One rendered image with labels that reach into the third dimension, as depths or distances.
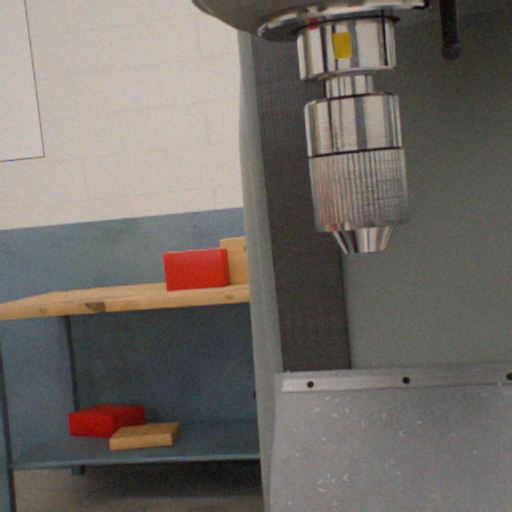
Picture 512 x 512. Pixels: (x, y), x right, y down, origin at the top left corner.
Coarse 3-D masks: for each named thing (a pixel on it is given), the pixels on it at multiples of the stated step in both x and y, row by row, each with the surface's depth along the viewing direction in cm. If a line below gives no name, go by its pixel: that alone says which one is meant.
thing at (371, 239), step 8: (336, 232) 52; (344, 232) 52; (352, 232) 52; (360, 232) 52; (368, 232) 52; (376, 232) 52; (384, 232) 52; (392, 232) 53; (336, 240) 53; (344, 240) 52; (352, 240) 52; (360, 240) 52; (368, 240) 52; (376, 240) 52; (384, 240) 52; (344, 248) 53; (352, 248) 52; (360, 248) 52; (368, 248) 52; (376, 248) 52; (384, 248) 53
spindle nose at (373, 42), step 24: (312, 24) 51; (336, 24) 50; (360, 24) 50; (384, 24) 51; (312, 48) 51; (360, 48) 50; (384, 48) 51; (312, 72) 51; (336, 72) 51; (384, 72) 53
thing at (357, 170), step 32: (320, 128) 51; (352, 128) 51; (384, 128) 51; (320, 160) 52; (352, 160) 51; (384, 160) 51; (320, 192) 52; (352, 192) 51; (384, 192) 51; (320, 224) 52; (352, 224) 51; (384, 224) 51
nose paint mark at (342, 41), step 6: (336, 36) 50; (342, 36) 50; (348, 36) 50; (336, 42) 50; (342, 42) 50; (348, 42) 50; (336, 48) 50; (342, 48) 50; (348, 48) 50; (336, 54) 50; (342, 54) 50; (348, 54) 50
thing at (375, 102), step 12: (348, 96) 51; (360, 96) 51; (372, 96) 51; (384, 96) 51; (396, 96) 52; (312, 108) 52; (324, 108) 51; (336, 108) 51; (348, 108) 51; (360, 108) 50; (372, 108) 51; (384, 108) 51; (396, 108) 52; (312, 120) 52
